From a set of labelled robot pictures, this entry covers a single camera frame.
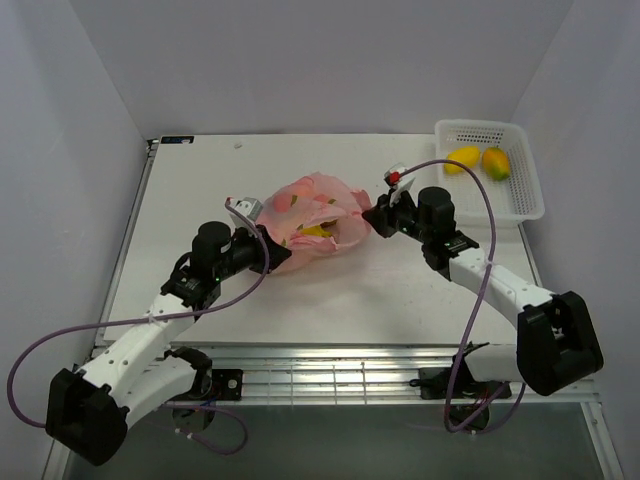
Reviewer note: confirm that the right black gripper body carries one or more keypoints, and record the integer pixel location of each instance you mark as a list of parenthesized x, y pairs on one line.
[(404, 218)]

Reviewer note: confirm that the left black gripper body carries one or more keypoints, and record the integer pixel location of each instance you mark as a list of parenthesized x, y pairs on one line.
[(244, 255)]

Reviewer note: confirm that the pink plastic bag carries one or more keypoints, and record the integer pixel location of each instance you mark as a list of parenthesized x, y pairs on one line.
[(312, 200)]

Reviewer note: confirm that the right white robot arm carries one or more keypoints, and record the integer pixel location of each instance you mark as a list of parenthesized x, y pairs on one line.
[(556, 343)]

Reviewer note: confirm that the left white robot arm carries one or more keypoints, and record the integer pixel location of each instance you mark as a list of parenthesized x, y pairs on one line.
[(90, 410)]

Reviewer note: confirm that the yellow fake fruit in bag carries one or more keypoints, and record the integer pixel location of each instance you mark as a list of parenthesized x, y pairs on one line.
[(321, 230)]

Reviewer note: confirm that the yellow green fake mango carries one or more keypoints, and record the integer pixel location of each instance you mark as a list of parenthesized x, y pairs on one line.
[(495, 163)]

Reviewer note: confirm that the white plastic basket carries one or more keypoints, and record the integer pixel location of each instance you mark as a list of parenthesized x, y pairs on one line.
[(514, 200)]

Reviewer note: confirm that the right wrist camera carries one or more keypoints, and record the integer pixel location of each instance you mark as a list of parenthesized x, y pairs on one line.
[(399, 180)]

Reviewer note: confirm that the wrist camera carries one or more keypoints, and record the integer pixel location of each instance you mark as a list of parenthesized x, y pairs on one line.
[(244, 211), (399, 180)]

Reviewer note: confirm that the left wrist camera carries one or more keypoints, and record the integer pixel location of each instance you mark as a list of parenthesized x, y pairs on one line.
[(244, 211)]

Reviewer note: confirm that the aluminium frame rail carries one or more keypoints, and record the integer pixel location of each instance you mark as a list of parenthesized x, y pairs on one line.
[(353, 413)]

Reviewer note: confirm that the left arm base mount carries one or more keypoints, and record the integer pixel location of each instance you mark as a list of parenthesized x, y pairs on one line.
[(210, 385)]

